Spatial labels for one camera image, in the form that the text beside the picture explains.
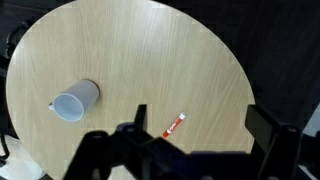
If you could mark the white mug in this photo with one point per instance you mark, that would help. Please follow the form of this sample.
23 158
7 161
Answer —
71 104

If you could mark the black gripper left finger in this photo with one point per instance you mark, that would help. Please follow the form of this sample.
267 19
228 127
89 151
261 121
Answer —
141 117

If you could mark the round wooden table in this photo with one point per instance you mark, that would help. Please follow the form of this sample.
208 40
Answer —
136 52

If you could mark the red marker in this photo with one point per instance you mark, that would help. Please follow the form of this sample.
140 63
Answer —
174 125

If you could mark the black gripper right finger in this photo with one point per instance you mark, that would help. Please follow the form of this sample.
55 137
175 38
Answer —
280 142

